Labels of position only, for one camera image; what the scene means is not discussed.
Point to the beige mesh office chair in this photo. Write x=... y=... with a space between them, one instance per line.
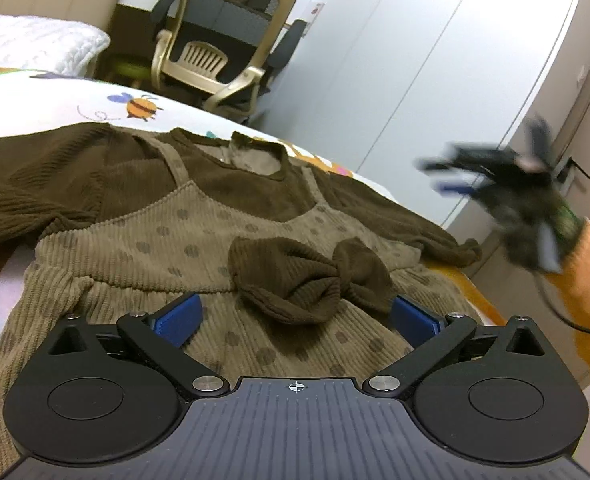
x=225 y=25

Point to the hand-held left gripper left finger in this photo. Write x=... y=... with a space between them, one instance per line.
x=182 y=317

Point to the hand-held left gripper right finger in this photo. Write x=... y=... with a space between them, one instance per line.
x=415 y=321

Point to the wooden bed frame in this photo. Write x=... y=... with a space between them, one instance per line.
x=462 y=285

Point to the cartoon printed bed mat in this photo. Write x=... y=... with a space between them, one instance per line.
x=50 y=105

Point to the white wardrobe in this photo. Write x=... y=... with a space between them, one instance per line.
x=425 y=60

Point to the brown polka dot dress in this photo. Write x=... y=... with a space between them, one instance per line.
x=175 y=240

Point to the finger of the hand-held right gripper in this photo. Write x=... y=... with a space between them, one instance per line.
x=460 y=157
x=455 y=189

